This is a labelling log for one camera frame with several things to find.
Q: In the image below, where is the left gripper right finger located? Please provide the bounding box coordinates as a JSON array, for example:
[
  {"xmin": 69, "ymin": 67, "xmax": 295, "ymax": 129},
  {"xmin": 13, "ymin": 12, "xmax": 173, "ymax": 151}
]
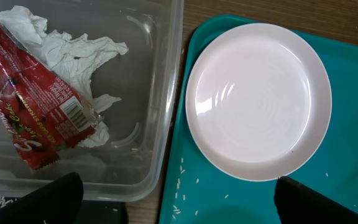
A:
[{"xmin": 273, "ymin": 176, "xmax": 358, "ymax": 224}]

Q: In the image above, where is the large white plate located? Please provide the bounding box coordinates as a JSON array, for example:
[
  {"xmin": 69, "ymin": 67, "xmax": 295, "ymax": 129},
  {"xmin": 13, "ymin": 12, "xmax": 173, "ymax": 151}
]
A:
[{"xmin": 185, "ymin": 23, "xmax": 333, "ymax": 182}]

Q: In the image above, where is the red snack wrapper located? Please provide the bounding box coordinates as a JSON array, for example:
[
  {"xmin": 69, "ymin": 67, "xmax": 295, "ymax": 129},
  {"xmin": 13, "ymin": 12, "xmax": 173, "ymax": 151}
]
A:
[{"xmin": 0, "ymin": 23, "xmax": 102, "ymax": 170}]

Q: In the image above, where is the clear plastic bin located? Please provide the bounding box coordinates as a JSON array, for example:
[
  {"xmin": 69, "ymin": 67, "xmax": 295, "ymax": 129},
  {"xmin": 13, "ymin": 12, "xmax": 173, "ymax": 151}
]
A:
[{"xmin": 0, "ymin": 1, "xmax": 184, "ymax": 202}]

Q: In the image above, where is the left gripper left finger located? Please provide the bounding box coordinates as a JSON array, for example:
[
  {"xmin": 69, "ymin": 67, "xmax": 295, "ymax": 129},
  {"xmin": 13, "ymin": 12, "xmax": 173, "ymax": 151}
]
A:
[{"xmin": 0, "ymin": 172, "xmax": 84, "ymax": 224}]

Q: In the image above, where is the black plastic tray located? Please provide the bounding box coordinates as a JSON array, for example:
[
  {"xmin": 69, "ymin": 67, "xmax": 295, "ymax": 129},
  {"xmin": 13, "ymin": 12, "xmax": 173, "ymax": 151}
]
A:
[{"xmin": 0, "ymin": 195, "xmax": 129, "ymax": 224}]

